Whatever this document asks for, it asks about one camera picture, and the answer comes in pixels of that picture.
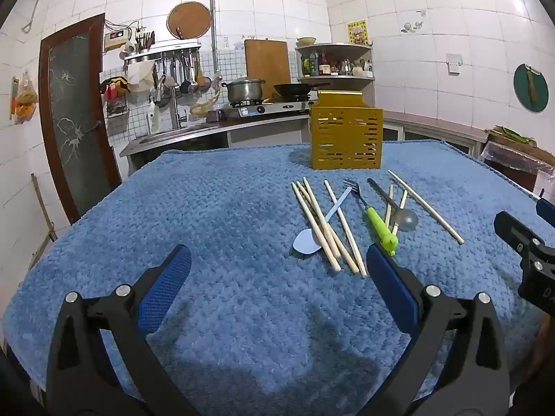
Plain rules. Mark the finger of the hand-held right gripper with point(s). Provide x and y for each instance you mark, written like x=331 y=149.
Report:
x=509 y=227
x=547 y=211

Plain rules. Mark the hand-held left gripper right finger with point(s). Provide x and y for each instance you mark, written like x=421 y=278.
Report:
x=390 y=281

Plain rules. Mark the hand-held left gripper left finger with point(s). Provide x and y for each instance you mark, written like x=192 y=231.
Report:
x=167 y=281

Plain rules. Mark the wooden chopstick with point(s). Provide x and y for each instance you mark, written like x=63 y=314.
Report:
x=307 y=195
x=404 y=199
x=315 y=227
x=310 y=189
x=427 y=208
x=387 y=219
x=353 y=247

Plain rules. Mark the grey spoon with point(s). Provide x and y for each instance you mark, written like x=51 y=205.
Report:
x=407 y=221

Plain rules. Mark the light blue plastic spoon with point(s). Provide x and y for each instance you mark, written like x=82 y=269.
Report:
x=305 y=242

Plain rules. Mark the gold slotted utensil holder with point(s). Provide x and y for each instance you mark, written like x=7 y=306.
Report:
x=347 y=138

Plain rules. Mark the steel cup with utensils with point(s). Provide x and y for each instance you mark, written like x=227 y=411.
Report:
x=145 y=45

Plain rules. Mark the person's right hand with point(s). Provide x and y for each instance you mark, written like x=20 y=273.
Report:
x=544 y=346

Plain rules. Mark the plastic covered cardboard box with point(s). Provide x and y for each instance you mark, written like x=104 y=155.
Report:
x=511 y=160

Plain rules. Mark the brown wooden board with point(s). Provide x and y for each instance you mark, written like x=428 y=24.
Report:
x=533 y=147

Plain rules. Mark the blue fleece blanket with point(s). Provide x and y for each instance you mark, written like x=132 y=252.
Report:
x=217 y=225

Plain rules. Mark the green vegetables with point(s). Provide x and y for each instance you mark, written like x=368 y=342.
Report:
x=514 y=134

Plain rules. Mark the green round board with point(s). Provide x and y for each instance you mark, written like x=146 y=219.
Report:
x=520 y=91

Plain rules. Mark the hanging straw brush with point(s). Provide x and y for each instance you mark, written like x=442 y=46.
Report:
x=531 y=86

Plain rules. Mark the wooden stick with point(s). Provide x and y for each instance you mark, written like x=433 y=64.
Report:
x=43 y=212

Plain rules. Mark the steel sink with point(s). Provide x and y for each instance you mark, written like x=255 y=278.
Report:
x=177 y=133

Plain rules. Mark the small metal cup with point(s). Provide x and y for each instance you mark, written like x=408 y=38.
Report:
x=214 y=116

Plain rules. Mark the steel faucet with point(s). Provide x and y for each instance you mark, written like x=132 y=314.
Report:
x=175 y=108

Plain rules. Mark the kitchen counter cabinet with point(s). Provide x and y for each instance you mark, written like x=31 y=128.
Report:
x=260 y=132

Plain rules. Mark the brown framed glass door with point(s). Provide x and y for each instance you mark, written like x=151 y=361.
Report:
x=71 y=117

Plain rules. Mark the hanging black ladle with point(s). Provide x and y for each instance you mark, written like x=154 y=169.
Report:
x=184 y=86

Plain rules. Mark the hanging steel ladle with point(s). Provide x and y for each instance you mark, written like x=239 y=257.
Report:
x=193 y=86

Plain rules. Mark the steel gas stove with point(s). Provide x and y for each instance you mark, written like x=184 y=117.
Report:
x=269 y=108

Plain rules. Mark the yellow red gloves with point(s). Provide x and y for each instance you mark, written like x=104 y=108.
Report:
x=115 y=86

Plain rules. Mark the hanging small strainer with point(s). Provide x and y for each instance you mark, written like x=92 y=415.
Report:
x=207 y=82

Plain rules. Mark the steel pot with lid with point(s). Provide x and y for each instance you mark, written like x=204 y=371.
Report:
x=243 y=91

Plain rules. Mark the hanging wooden spatula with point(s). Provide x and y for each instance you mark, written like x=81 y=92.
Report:
x=201 y=78

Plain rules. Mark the hanging white cloth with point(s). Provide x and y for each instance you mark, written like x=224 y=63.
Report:
x=139 y=76

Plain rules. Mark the black wok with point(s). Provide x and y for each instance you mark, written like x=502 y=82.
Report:
x=295 y=90

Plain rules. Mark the white jar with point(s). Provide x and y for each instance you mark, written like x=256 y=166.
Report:
x=357 y=70

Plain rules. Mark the steel kettle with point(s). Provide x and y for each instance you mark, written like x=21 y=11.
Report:
x=345 y=67

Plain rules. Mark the red label bottle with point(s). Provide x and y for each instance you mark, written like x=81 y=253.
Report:
x=324 y=67

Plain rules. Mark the hanging plastic bag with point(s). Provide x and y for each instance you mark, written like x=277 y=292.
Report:
x=26 y=99

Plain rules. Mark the dark bottle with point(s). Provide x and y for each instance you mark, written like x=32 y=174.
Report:
x=314 y=64

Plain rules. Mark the green bottle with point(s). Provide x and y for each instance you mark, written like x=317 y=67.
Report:
x=307 y=66

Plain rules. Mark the rectangular wooden cutting board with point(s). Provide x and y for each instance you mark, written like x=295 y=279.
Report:
x=266 y=65

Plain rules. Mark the grey corner shelf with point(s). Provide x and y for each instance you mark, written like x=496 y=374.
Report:
x=338 y=47

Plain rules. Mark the beige electrical box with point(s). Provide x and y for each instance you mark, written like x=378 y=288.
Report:
x=115 y=40

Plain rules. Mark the cream bowl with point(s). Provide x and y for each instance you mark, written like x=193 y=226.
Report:
x=306 y=40

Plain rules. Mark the round wooden board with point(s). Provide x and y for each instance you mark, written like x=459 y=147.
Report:
x=189 y=21

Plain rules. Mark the white wall socket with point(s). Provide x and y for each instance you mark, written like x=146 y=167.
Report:
x=454 y=63

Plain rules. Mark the teapot wall decal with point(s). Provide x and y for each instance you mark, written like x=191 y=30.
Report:
x=407 y=27

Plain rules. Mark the steel wall rack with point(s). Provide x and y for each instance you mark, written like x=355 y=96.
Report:
x=164 y=48

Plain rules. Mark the yellow wall poster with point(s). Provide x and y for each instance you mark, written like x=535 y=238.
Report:
x=358 y=33

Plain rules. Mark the metal wall pipe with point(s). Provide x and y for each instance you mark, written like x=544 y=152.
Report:
x=212 y=17

